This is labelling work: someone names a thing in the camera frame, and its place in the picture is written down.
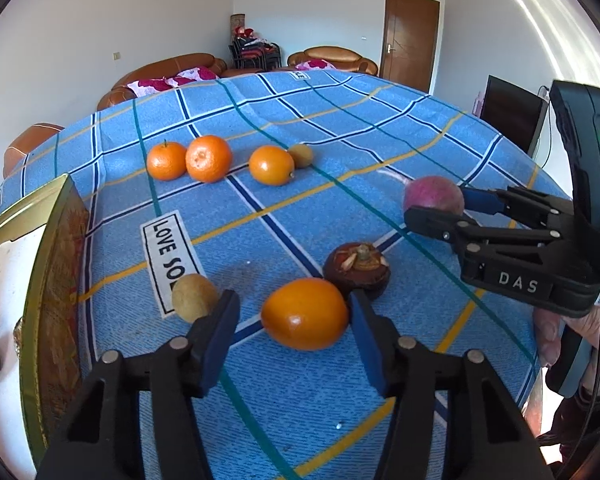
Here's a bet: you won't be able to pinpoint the black flat television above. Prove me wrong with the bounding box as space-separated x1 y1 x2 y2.
480 75 549 157

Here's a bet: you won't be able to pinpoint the dark brown mangosteen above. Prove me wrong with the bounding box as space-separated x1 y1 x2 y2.
323 242 392 302

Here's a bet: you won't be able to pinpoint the brown leather sofa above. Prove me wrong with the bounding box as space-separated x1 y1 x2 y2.
97 52 228 111

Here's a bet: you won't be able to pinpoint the gold tin box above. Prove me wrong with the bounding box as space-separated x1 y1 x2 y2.
0 172 91 461

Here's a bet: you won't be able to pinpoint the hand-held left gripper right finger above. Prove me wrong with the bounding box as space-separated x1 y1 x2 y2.
349 290 556 480

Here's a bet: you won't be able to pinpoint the round orange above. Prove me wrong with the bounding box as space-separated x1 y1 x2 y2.
185 135 233 184

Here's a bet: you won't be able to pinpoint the red round fruit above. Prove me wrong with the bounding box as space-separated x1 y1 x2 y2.
403 176 466 217

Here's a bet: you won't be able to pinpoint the blue plaid tablecloth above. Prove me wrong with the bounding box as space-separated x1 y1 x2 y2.
0 69 573 480

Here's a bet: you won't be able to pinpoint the orange with side stem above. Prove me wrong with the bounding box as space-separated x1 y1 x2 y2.
248 145 297 187

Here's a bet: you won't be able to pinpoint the orange with short stem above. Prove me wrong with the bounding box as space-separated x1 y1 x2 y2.
146 140 188 181

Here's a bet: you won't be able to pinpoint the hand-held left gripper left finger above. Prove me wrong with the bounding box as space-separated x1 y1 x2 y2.
35 290 242 480

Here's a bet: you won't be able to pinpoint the small brown longan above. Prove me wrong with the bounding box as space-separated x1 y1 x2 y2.
171 274 221 323
287 143 314 169

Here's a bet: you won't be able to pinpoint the stacked dark chairs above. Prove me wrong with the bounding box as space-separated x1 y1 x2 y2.
228 37 282 72

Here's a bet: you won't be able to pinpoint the brown wooden door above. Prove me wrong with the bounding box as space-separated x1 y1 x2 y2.
381 0 441 96

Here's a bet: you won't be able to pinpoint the large oval orange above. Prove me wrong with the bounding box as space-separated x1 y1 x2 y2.
260 278 351 352

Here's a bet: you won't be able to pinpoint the person's right forearm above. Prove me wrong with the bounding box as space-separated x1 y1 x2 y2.
522 382 600 480

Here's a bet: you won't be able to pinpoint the person's right hand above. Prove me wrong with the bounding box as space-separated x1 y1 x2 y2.
532 303 600 367

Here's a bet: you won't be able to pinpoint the red cloth bundle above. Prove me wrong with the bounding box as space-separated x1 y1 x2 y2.
232 25 266 46

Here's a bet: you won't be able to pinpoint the brown leather armchair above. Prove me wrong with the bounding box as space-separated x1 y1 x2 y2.
287 46 379 77
2 122 66 178

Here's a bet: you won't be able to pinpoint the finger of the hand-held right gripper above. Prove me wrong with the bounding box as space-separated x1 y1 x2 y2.
404 206 561 257
461 186 578 233

